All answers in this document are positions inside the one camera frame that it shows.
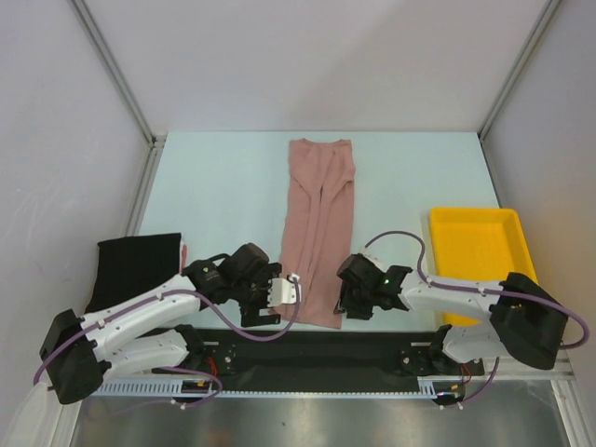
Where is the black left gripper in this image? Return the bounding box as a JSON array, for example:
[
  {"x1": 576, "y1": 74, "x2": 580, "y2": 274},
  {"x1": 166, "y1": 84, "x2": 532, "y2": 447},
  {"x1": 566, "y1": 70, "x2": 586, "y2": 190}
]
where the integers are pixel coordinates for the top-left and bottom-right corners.
[{"x1": 232, "y1": 263, "x2": 281, "y2": 326}]

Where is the pink t shirt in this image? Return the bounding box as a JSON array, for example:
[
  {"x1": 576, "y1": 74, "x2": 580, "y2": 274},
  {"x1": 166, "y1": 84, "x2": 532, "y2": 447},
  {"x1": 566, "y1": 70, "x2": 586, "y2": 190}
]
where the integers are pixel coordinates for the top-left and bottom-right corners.
[{"x1": 279, "y1": 139, "x2": 356, "y2": 329}]

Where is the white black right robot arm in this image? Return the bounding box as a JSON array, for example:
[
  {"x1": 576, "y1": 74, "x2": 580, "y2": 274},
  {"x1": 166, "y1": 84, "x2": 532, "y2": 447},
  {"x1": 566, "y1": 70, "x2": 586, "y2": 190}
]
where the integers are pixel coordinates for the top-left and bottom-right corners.
[{"x1": 337, "y1": 253, "x2": 568, "y2": 373}]

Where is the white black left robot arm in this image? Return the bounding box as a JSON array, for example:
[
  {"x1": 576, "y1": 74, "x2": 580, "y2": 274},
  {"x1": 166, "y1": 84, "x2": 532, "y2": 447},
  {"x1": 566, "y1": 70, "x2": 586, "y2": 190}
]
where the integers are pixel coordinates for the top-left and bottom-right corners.
[{"x1": 33, "y1": 243, "x2": 303, "y2": 405}]

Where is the folded black t shirt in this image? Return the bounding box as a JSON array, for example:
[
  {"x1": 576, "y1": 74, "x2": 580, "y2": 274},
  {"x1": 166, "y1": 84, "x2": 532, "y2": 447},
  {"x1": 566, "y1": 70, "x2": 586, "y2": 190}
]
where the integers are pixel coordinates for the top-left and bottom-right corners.
[{"x1": 85, "y1": 233, "x2": 183, "y2": 313}]

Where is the yellow plastic tray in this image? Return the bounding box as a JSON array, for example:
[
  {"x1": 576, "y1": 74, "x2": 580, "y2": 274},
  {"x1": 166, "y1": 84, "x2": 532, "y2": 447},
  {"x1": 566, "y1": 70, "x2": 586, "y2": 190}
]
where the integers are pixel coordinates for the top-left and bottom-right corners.
[{"x1": 428, "y1": 207, "x2": 541, "y2": 327}]

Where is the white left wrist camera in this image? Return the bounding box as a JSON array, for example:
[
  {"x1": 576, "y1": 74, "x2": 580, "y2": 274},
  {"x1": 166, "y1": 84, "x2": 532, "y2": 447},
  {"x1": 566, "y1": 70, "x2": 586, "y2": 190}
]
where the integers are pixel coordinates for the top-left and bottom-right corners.
[{"x1": 267, "y1": 274, "x2": 302, "y2": 308}]

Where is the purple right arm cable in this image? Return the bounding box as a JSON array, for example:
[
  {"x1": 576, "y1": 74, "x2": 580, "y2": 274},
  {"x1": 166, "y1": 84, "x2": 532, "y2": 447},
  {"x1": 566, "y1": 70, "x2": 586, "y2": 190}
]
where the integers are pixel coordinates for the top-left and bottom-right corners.
[{"x1": 362, "y1": 230, "x2": 590, "y2": 350}]

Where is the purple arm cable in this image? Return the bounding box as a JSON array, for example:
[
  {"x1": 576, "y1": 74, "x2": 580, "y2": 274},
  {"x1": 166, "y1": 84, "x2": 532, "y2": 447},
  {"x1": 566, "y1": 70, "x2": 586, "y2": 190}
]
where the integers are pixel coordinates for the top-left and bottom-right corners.
[
  {"x1": 33, "y1": 274, "x2": 302, "y2": 387},
  {"x1": 362, "y1": 230, "x2": 590, "y2": 350}
]

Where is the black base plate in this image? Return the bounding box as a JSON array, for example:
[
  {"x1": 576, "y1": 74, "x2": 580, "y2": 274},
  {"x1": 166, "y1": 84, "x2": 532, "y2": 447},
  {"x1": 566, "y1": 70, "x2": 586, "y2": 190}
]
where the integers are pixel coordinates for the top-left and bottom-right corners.
[{"x1": 175, "y1": 325, "x2": 484, "y2": 393}]

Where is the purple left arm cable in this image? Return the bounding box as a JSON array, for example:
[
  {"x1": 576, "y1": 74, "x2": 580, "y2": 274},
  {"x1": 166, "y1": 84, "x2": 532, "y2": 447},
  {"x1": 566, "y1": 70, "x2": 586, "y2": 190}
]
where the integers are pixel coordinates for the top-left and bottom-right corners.
[{"x1": 33, "y1": 274, "x2": 302, "y2": 387}]

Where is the white slotted cable duct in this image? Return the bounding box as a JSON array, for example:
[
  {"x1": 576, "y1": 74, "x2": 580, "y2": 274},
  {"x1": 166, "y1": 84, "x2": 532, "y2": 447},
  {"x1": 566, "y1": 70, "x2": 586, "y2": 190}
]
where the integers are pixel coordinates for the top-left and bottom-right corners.
[{"x1": 92, "y1": 371, "x2": 462, "y2": 399}]

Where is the left aluminium corner post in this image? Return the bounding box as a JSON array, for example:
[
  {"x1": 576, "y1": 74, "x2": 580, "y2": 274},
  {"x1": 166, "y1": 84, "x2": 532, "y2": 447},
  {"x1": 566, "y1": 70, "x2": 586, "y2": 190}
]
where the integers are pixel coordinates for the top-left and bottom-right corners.
[{"x1": 69, "y1": 0, "x2": 162, "y2": 145}]

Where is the aluminium corner post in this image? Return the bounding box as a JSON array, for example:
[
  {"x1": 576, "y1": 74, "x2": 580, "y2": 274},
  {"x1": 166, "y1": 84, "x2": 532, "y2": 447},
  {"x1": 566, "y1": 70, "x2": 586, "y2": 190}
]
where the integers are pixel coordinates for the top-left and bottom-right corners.
[
  {"x1": 478, "y1": 0, "x2": 567, "y2": 141},
  {"x1": 69, "y1": 0, "x2": 162, "y2": 145}
]

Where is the aluminium frame rail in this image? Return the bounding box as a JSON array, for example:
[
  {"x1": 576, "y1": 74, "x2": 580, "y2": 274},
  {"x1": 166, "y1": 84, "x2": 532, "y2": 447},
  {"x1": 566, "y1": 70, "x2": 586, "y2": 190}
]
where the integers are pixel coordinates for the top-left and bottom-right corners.
[{"x1": 67, "y1": 339, "x2": 574, "y2": 381}]

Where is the right aluminium corner post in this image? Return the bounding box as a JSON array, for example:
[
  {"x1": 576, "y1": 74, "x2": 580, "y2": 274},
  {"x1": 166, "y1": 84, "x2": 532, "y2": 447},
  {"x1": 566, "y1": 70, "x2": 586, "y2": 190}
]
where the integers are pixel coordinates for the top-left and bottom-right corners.
[{"x1": 478, "y1": 0, "x2": 567, "y2": 141}]

